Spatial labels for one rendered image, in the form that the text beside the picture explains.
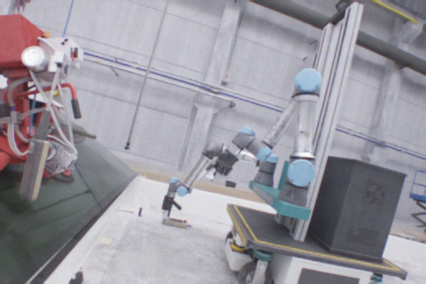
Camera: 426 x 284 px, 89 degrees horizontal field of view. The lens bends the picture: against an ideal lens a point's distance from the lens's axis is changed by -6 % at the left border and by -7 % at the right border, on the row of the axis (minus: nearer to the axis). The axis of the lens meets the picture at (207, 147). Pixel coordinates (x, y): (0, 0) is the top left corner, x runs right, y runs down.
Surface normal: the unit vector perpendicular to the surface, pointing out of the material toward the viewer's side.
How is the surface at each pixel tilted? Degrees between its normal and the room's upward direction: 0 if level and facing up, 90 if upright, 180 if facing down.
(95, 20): 90
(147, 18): 90
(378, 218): 90
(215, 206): 90
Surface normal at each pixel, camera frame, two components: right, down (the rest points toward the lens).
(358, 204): 0.06, 0.03
